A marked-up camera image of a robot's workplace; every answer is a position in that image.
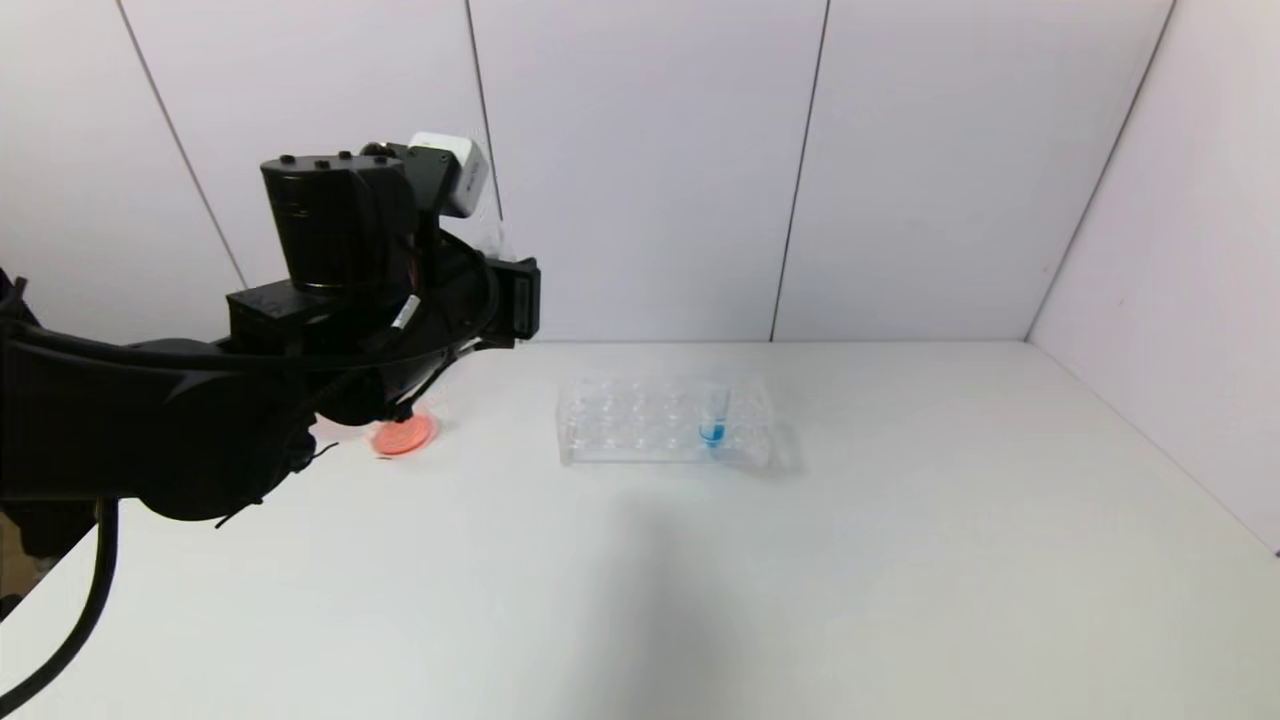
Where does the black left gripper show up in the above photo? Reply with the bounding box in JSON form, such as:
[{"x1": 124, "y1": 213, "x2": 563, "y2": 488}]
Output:
[{"x1": 420, "y1": 231, "x2": 541, "y2": 351}]

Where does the test tube with yellow pigment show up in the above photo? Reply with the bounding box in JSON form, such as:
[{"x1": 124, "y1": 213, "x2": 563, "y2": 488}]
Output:
[{"x1": 478, "y1": 210, "x2": 515, "y2": 263}]

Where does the clear acrylic test tube rack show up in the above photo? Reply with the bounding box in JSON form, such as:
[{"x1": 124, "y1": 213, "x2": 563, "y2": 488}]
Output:
[{"x1": 557, "y1": 372, "x2": 780, "y2": 470}]

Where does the clear glass beaker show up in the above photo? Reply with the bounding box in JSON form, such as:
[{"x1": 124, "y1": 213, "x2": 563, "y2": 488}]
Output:
[{"x1": 370, "y1": 405, "x2": 442, "y2": 461}]

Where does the test tube with blue pigment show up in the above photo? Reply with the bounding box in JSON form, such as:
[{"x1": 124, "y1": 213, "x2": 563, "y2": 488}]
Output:
[{"x1": 699, "y1": 378, "x2": 731, "y2": 449}]

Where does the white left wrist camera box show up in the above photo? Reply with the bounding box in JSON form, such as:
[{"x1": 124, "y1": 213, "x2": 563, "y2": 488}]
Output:
[{"x1": 408, "y1": 131, "x2": 490, "y2": 220}]

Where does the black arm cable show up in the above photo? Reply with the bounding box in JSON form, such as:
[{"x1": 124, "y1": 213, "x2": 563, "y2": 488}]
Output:
[{"x1": 0, "y1": 498, "x2": 121, "y2": 717}]

